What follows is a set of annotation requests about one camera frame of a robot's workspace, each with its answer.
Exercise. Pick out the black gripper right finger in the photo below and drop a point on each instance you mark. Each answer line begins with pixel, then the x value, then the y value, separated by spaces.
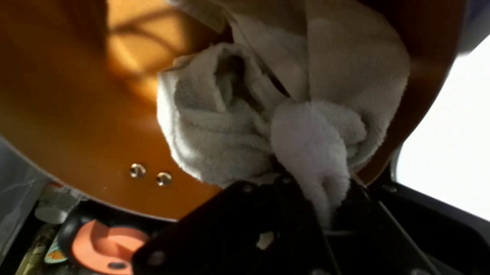
pixel 400 231

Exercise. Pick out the white cloth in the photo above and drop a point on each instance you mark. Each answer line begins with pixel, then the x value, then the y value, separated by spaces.
pixel 304 84

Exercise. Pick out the copper interior pot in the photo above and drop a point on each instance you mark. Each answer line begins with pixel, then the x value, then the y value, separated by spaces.
pixel 79 90

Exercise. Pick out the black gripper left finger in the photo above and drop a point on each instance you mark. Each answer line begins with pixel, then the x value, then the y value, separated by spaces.
pixel 246 229

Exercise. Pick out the orange pot handle knob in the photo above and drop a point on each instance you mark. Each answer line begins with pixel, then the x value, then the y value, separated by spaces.
pixel 108 249

